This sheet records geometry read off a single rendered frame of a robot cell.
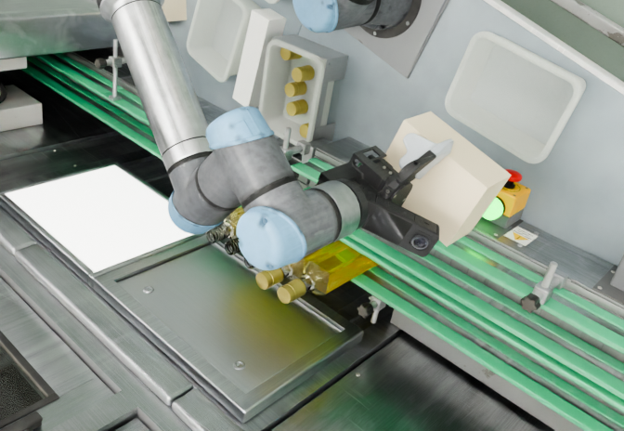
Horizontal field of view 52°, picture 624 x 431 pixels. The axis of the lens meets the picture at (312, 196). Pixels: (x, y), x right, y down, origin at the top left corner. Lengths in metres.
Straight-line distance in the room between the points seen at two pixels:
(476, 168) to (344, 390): 0.54
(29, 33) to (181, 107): 1.08
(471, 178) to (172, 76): 0.44
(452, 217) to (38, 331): 0.83
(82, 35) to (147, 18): 1.06
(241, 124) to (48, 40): 1.26
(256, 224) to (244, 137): 0.11
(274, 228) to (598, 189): 0.72
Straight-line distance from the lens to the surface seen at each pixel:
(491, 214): 1.25
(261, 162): 0.74
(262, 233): 0.71
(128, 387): 1.22
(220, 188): 0.79
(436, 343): 1.39
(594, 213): 1.28
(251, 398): 1.17
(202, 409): 1.16
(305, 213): 0.74
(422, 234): 0.86
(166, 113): 0.89
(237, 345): 1.28
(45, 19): 1.94
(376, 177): 0.86
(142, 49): 0.93
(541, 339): 1.19
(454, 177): 0.94
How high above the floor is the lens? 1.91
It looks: 45 degrees down
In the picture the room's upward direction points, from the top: 112 degrees counter-clockwise
